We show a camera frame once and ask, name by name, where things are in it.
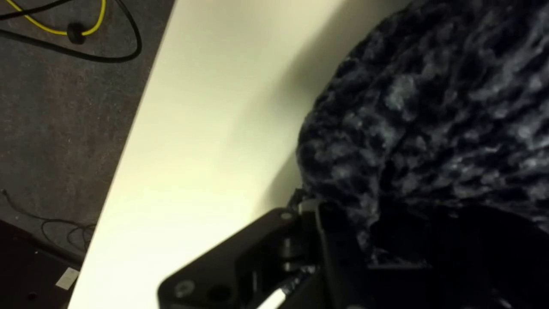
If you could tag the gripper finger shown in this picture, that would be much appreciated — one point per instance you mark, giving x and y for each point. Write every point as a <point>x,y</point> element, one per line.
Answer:
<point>240,262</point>

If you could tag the dark grey knitted cloth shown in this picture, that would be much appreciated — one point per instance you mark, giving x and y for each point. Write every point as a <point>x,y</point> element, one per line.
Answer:
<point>429,120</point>

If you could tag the dark brown cabinet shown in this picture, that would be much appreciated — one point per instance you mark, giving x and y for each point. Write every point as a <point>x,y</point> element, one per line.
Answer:
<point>25,274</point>

